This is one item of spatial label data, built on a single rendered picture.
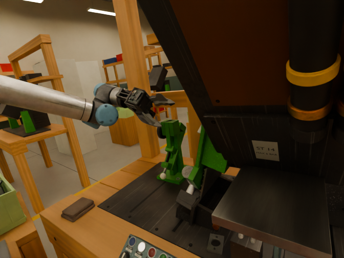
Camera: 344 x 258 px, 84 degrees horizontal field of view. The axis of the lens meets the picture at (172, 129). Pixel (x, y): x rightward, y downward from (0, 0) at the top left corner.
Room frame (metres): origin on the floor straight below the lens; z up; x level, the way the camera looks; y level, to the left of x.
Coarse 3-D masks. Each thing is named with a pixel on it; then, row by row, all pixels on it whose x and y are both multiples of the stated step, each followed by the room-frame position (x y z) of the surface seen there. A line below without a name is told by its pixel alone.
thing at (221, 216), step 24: (264, 168) 0.40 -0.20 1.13; (240, 192) 0.32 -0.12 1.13; (264, 192) 0.31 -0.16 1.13; (288, 192) 0.30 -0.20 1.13; (312, 192) 0.29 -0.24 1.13; (216, 216) 0.27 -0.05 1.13; (240, 216) 0.26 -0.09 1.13; (264, 216) 0.25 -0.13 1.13; (288, 216) 0.25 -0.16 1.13; (312, 216) 0.24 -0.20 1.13; (264, 240) 0.22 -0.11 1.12; (288, 240) 0.21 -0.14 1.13; (312, 240) 0.20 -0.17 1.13
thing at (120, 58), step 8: (144, 48) 6.11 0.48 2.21; (152, 48) 6.22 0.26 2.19; (120, 56) 6.82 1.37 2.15; (152, 56) 6.46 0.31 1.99; (160, 56) 6.29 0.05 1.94; (104, 64) 7.43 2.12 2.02; (112, 64) 7.04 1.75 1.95; (104, 72) 7.47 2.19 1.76; (120, 80) 6.86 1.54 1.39; (128, 88) 6.69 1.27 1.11; (160, 112) 6.01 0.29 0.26; (160, 120) 5.96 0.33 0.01
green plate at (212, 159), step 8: (200, 136) 0.47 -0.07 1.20; (200, 144) 0.47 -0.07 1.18; (208, 144) 0.47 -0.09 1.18; (200, 152) 0.48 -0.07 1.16; (208, 152) 0.47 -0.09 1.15; (216, 152) 0.46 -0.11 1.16; (200, 160) 0.48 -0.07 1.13; (208, 160) 0.48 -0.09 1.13; (216, 160) 0.46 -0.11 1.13; (224, 160) 0.45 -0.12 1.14; (216, 168) 0.46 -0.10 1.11; (224, 168) 0.45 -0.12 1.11
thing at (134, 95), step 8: (120, 88) 0.74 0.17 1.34; (136, 88) 0.70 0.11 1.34; (120, 96) 0.71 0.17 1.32; (128, 96) 0.69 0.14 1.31; (136, 96) 0.68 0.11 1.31; (144, 96) 0.68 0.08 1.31; (120, 104) 0.74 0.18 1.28; (128, 104) 0.67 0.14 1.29; (136, 104) 0.66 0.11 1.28; (144, 104) 0.70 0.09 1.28; (152, 104) 0.73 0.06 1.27; (136, 112) 0.71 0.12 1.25; (144, 112) 0.70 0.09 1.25
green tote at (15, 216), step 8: (0, 176) 0.96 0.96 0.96; (8, 184) 0.85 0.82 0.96; (8, 192) 0.77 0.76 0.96; (16, 192) 0.79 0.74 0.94; (0, 200) 0.74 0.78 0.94; (8, 200) 0.76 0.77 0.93; (16, 200) 0.78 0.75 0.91; (0, 208) 0.73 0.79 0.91; (8, 208) 0.75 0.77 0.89; (16, 208) 0.77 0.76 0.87; (0, 216) 0.73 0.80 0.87; (8, 216) 0.75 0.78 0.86; (16, 216) 0.76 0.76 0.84; (24, 216) 0.79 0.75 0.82; (0, 224) 0.72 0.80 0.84; (8, 224) 0.74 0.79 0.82; (16, 224) 0.76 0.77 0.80; (0, 232) 0.71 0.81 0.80
